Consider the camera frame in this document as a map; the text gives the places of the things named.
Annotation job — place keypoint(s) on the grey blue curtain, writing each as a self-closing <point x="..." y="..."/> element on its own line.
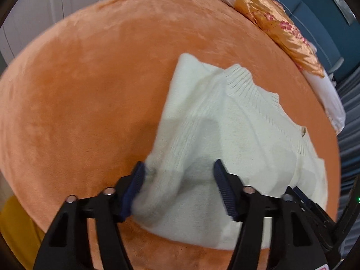
<point x="348" y="139"/>

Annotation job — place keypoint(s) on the orange plush bed cover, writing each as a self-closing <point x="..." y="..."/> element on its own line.
<point x="82" y="104"/>

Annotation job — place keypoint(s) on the white cherry knit sweater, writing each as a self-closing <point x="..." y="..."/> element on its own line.
<point x="215" y="114"/>

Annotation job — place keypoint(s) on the teal upholstered headboard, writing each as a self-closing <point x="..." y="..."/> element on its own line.
<point x="323" y="24"/>

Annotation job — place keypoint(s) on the yellow shirt of person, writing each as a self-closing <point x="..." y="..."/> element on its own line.
<point x="20" y="232"/>

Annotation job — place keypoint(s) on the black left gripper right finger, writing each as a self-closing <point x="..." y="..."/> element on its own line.
<point x="282" y="224"/>

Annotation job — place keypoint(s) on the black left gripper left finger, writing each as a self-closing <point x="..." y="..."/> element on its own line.
<point x="85" y="227"/>

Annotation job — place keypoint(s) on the white pillow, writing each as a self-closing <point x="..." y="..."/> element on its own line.
<point x="325" y="92"/>

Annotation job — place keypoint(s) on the orange floral satin quilt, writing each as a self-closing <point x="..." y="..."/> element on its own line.
<point x="272" y="19"/>

